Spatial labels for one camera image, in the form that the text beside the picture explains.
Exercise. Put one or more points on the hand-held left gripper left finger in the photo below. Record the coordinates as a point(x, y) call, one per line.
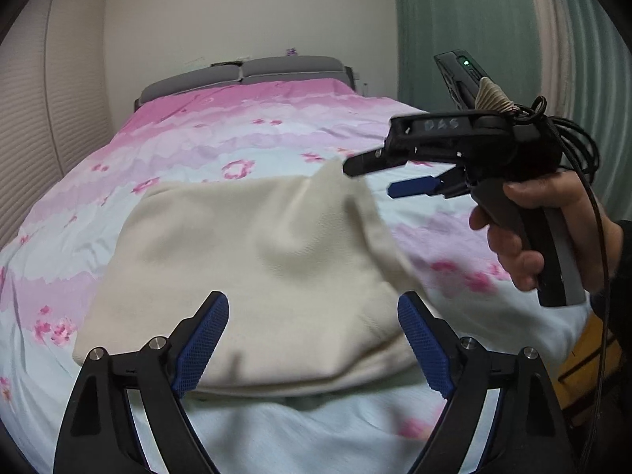
point(202, 340)

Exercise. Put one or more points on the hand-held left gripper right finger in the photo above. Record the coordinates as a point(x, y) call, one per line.
point(424, 340)

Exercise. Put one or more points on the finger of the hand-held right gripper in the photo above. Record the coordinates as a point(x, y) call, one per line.
point(414, 186)
point(365, 162)

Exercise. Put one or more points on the cream pants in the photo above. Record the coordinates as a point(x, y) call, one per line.
point(247, 256)

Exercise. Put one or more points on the person's right hand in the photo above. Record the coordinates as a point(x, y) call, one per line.
point(513, 261)

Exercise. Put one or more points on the beige curtain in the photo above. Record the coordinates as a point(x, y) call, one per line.
point(543, 34)

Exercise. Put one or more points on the grey padded headboard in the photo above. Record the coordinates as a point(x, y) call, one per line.
point(286, 66)

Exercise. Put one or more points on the pink floral bed sheet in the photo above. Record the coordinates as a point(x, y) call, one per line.
point(222, 123)

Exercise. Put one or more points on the brown cardboard box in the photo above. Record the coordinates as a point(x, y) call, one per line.
point(582, 360)

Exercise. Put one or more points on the white louvered wardrobe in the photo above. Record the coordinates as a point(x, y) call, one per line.
point(29, 133)

